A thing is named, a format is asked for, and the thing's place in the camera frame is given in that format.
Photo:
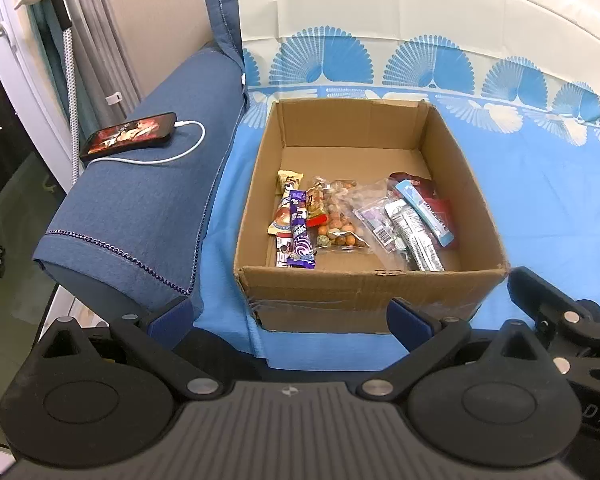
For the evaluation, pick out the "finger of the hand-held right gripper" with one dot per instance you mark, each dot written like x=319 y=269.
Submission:
x=530 y=287

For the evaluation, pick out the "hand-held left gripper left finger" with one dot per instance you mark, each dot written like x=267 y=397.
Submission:
x=170 y=322

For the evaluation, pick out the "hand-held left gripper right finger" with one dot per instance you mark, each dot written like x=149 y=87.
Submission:
x=407 y=325

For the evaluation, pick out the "brown cardboard box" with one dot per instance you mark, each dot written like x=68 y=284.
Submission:
x=360 y=290

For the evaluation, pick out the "silver snack bar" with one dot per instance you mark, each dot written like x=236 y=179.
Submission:
x=420 y=247

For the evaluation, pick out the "clear packet purple label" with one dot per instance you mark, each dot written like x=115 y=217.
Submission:
x=375 y=220

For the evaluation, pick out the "blue stick packet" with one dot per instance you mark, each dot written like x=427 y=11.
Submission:
x=427 y=212

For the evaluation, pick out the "clear packet coloured nuts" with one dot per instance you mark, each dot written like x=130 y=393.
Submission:
x=342 y=225

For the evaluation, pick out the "red white snack bar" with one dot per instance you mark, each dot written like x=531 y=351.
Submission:
x=281 y=255

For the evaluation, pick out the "purple candy bar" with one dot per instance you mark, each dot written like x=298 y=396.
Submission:
x=300 y=240

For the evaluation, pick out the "dark red long packet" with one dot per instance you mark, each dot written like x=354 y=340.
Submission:
x=407 y=178

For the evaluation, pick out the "nut bar clear wrapper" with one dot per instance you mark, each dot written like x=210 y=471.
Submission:
x=316 y=205

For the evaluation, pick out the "gold wafer bar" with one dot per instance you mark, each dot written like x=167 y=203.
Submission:
x=287 y=185

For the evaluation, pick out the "blue fan-print sheet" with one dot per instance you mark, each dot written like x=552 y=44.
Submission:
x=545 y=200

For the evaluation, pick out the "blue denim sofa armrest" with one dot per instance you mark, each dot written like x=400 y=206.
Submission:
x=140 y=200

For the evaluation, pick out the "black smartphone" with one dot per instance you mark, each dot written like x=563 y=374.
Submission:
x=127 y=135

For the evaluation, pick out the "white curtain clip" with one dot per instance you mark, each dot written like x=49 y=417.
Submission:
x=112 y=98

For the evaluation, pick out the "grey curtain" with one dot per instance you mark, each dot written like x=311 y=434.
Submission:
x=100 y=35

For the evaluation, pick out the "white window latch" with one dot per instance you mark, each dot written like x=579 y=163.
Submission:
x=1 y=27

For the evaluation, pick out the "white window frame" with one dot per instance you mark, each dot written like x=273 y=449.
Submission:
x=25 y=70

